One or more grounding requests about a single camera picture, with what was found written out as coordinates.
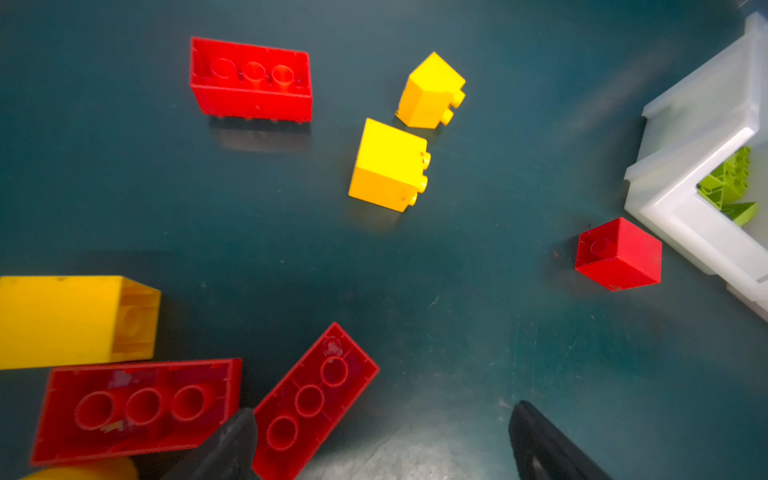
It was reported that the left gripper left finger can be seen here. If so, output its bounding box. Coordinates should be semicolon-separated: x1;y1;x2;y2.
161;408;258;480

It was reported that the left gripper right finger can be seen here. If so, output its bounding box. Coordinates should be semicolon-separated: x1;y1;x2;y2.
508;401;612;480

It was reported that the green brick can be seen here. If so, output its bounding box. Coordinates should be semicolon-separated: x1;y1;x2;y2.
721;202;759;227
697;146;751;210

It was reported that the red brick cluster right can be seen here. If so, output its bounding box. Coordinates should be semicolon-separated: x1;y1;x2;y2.
252;322;379;479

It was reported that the red brick cluster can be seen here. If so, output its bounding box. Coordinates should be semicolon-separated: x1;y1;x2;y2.
252;322;379;479
30;358;242;466

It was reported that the yellow curved brick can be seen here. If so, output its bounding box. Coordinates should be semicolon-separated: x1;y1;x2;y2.
22;457;139;480

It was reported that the red brick cluster left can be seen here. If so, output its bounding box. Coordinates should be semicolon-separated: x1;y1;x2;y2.
30;358;242;466

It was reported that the small red brick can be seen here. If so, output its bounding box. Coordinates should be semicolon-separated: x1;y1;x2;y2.
574;218;662;291

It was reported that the yellow square brick cluster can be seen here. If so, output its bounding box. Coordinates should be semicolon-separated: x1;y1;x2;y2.
1;276;161;370

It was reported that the yellow square brick far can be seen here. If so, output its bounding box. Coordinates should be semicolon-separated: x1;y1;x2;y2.
348;118;431;213

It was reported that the red brick far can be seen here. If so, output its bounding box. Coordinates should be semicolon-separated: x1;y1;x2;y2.
189;37;313;123

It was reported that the yellow slope brick far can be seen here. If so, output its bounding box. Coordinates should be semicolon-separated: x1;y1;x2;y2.
395;52;466;129

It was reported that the white three-compartment bin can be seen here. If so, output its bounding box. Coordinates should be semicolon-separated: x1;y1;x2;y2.
625;13;767;317

